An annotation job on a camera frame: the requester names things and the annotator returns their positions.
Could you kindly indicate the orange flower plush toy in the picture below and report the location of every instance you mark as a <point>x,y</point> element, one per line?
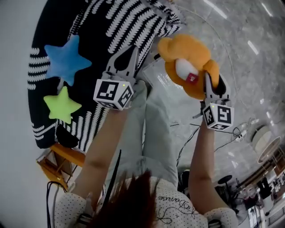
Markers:
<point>184,49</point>

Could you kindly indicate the person's right forearm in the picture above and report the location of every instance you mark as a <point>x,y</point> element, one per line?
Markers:
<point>202,155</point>

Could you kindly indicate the person's left forearm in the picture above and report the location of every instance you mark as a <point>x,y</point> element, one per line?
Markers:
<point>100,151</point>

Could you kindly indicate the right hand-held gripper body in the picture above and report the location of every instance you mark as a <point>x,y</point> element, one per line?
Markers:
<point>220,115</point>

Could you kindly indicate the person's light jeans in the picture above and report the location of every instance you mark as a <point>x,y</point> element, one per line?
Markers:
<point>155,124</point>

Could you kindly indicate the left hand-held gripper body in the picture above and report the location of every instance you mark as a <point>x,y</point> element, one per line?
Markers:
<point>109,93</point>

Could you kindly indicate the blue star plush toy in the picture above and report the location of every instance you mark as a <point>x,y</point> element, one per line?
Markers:
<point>66,60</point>

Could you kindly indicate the person's white dotted shirt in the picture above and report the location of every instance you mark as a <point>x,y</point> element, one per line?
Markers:
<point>173,200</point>

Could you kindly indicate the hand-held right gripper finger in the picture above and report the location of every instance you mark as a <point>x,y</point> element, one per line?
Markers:
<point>224,89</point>
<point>208,86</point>

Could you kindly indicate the black white striped blanket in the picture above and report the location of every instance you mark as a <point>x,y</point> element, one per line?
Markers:
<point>133,22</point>

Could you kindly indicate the white round appliance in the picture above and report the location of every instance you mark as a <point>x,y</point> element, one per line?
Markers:
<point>262,135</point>

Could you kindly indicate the white power strip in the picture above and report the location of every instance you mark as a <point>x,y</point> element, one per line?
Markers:
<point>241,135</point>

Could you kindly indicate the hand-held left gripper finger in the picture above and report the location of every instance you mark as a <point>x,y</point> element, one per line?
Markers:
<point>115,62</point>
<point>133,66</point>

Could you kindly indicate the clear plastic storage bin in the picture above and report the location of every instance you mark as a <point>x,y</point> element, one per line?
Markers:
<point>155,73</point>

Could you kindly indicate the green star plush toy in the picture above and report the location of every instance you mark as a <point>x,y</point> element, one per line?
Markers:
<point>60,104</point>

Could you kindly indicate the black cushion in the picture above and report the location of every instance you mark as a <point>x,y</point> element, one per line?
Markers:
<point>66,138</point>

